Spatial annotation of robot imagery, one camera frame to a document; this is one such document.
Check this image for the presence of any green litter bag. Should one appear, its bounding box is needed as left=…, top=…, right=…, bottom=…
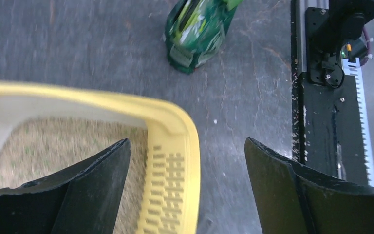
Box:
left=163, top=0, right=241, bottom=74

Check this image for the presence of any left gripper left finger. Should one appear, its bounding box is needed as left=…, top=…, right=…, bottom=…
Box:
left=0, top=139, right=131, bottom=234

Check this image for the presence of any yellow litter box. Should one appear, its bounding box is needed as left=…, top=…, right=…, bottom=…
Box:
left=0, top=81, right=200, bottom=234

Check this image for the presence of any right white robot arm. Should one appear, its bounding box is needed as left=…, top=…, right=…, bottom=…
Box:
left=305, top=0, right=374, bottom=89

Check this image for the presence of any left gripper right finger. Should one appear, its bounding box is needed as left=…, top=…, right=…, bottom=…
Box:
left=244, top=137, right=374, bottom=234

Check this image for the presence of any slotted cable duct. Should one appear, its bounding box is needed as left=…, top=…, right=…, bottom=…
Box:
left=342, top=58, right=374, bottom=187

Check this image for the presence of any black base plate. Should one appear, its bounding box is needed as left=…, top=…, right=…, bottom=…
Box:
left=290, top=0, right=368, bottom=185

